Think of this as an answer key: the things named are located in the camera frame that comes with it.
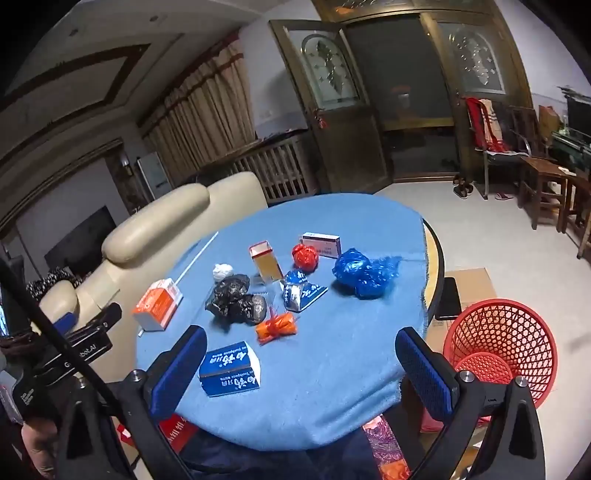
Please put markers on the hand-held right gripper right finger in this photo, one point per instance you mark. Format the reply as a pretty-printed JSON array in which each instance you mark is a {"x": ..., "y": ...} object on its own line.
[{"x": 425, "y": 374}]

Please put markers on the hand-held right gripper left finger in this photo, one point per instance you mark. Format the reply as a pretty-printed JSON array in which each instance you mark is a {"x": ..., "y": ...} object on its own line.
[{"x": 178, "y": 369}]

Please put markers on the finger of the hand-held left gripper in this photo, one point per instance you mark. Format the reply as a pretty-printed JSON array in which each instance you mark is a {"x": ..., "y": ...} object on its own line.
[
  {"x": 102, "y": 319},
  {"x": 64, "y": 320}
]

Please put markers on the blue toothpaste box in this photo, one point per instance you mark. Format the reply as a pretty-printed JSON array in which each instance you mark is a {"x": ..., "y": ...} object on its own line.
[{"x": 228, "y": 371}]

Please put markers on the orange and white box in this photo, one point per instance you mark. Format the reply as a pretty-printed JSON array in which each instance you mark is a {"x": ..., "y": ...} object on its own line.
[{"x": 154, "y": 307}]

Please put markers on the black plastic bag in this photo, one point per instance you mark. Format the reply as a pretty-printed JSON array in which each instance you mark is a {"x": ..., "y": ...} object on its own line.
[{"x": 233, "y": 300}]

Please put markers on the white paper ball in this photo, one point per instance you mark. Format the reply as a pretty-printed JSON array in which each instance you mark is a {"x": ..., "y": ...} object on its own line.
[{"x": 223, "y": 272}]

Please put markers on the orange plastic wrapper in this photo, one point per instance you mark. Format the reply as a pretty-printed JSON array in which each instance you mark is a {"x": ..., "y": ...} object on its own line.
[{"x": 277, "y": 326}]

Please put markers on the red mesh basket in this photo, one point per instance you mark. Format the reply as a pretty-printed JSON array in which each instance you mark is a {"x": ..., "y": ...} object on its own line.
[{"x": 531, "y": 332}]

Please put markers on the clear plastic wrapper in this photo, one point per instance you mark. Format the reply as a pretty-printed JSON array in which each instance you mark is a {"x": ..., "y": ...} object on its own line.
[{"x": 272, "y": 300}]

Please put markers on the blue plastic bag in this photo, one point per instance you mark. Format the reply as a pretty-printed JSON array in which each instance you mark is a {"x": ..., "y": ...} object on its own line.
[{"x": 360, "y": 274}]

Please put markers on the tall red-rimmed box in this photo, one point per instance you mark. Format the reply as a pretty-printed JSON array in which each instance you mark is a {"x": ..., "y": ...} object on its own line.
[{"x": 268, "y": 265}]

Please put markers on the blue and white packet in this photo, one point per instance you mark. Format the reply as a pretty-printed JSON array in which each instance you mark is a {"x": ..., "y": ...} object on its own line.
[{"x": 298, "y": 293}]

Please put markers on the white and purple box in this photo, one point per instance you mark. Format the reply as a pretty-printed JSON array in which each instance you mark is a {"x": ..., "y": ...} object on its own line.
[{"x": 323, "y": 242}]

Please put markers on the red plastic bag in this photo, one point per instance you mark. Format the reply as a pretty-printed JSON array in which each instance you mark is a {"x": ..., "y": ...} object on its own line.
[{"x": 304, "y": 257}]

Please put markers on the person's left hand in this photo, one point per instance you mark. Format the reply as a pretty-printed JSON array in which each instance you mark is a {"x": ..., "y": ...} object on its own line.
[{"x": 38, "y": 447}]

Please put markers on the dark fluffy decoration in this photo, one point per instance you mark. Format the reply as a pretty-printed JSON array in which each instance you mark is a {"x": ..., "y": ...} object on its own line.
[{"x": 51, "y": 281}]

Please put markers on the red packet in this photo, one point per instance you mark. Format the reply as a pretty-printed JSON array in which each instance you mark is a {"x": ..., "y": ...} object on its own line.
[{"x": 178, "y": 431}]

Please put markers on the black television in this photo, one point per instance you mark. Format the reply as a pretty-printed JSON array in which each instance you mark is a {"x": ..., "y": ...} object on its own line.
[{"x": 83, "y": 244}]

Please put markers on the purple patterned cloth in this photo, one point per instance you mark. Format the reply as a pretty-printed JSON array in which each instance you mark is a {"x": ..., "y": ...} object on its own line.
[{"x": 383, "y": 443}]

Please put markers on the brown cardboard box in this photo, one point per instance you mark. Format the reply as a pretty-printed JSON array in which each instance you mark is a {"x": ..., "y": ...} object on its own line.
[{"x": 475, "y": 286}]

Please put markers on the round table with blue cloth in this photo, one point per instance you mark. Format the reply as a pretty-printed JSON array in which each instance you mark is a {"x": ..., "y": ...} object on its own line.
[{"x": 323, "y": 369}]

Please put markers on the beige leather sofa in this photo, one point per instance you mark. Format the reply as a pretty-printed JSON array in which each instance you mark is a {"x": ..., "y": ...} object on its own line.
[{"x": 161, "y": 226}]

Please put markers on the thin white stick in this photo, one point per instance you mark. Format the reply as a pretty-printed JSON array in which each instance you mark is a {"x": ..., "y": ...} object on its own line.
[{"x": 196, "y": 258}]

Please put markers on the white standing air conditioner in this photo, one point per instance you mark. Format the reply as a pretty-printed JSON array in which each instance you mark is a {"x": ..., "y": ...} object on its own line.
[{"x": 154, "y": 175}]

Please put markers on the brown slipper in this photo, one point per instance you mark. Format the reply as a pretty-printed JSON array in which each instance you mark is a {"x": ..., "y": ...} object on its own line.
[
  {"x": 458, "y": 189},
  {"x": 467, "y": 183}
]

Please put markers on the pink slipper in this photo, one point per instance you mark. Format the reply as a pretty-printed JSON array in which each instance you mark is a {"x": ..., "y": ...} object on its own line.
[{"x": 503, "y": 197}]

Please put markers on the wooden slatted railing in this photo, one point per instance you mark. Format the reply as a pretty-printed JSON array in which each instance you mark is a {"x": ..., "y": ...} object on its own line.
[{"x": 277, "y": 170}]

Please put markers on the beige curtains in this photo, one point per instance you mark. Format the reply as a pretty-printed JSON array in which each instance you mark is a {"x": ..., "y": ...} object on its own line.
[{"x": 203, "y": 115}]

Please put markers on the brown wooden stool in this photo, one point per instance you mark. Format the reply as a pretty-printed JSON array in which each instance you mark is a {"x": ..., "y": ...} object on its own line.
[
  {"x": 577, "y": 184},
  {"x": 540, "y": 170}
]

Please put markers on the brown door with arched glass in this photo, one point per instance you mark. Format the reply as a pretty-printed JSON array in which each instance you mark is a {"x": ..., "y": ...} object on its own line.
[{"x": 341, "y": 138}]

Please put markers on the red cloth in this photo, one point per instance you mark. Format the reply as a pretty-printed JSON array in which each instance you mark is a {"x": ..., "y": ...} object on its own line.
[{"x": 485, "y": 124}]

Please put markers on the dark wooden chair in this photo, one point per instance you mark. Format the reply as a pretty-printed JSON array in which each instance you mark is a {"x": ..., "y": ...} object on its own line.
[{"x": 526, "y": 124}]

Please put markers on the red door ornament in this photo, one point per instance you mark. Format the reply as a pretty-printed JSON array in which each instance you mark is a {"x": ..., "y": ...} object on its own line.
[{"x": 321, "y": 121}]

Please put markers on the small cardboard box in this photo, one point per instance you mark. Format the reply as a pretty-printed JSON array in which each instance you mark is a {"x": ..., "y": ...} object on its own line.
[{"x": 548, "y": 121}]

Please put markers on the wooden glass-door cabinet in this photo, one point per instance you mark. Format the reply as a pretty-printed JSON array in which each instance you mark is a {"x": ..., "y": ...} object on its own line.
[{"x": 475, "y": 60}]

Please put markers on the metal frame chair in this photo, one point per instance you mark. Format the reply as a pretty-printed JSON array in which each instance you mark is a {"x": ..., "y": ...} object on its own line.
[{"x": 498, "y": 159}]

